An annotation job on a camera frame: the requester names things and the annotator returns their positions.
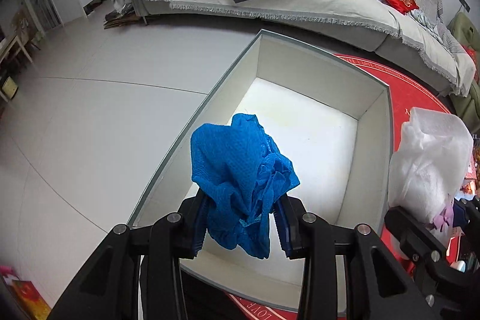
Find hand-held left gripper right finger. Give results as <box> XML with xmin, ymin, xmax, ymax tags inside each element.
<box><xmin>274</xmin><ymin>194</ymin><xmax>441</xmax><ymax>320</ymax></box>

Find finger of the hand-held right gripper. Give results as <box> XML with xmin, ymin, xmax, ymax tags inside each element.
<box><xmin>463</xmin><ymin>194</ymin><xmax>480</xmax><ymax>220</ymax></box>
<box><xmin>384</xmin><ymin>207</ymin><xmax>480</xmax><ymax>319</ymax></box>

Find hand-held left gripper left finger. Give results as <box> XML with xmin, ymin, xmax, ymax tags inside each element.
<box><xmin>49</xmin><ymin>193</ymin><xmax>211</xmax><ymax>320</ymax></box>

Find lilac ribbon bow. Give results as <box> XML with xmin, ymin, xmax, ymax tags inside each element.
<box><xmin>430</xmin><ymin>205</ymin><xmax>455</xmax><ymax>235</ymax></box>

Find white plastic bag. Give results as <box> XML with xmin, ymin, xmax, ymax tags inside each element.
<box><xmin>387</xmin><ymin>107</ymin><xmax>475</xmax><ymax>227</ymax></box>

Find blue mesh cloth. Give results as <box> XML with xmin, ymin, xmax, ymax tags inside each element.
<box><xmin>190</xmin><ymin>113</ymin><xmax>302</xmax><ymax>261</ymax></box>

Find white cardboard box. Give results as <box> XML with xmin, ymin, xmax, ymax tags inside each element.
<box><xmin>127</xmin><ymin>28</ymin><xmax>394</xmax><ymax>317</ymax></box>

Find colourful snack packets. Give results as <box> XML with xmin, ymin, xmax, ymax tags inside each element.
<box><xmin>460</xmin><ymin>142</ymin><xmax>480</xmax><ymax>201</ymax></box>

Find red round rug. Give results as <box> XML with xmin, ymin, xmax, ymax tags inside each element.
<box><xmin>221</xmin><ymin>53</ymin><xmax>466</xmax><ymax>320</ymax></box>

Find olive green garment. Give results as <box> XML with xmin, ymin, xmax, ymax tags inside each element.
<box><xmin>448</xmin><ymin>12</ymin><xmax>480</xmax><ymax>122</ymax></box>

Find red gift bag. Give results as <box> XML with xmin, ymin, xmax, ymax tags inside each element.
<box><xmin>0</xmin><ymin>265</ymin><xmax>52</xmax><ymax>320</ymax></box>

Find light blue cloth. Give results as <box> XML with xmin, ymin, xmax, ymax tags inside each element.
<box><xmin>408</xmin><ymin>10</ymin><xmax>445</xmax><ymax>41</ymax></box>

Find flat cardboard pieces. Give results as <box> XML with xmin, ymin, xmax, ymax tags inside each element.
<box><xmin>103</xmin><ymin>3</ymin><xmax>148</xmax><ymax>30</ymax></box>

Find wooden side table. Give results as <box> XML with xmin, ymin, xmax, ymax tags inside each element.
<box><xmin>0</xmin><ymin>31</ymin><xmax>35</xmax><ymax>75</ymax></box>

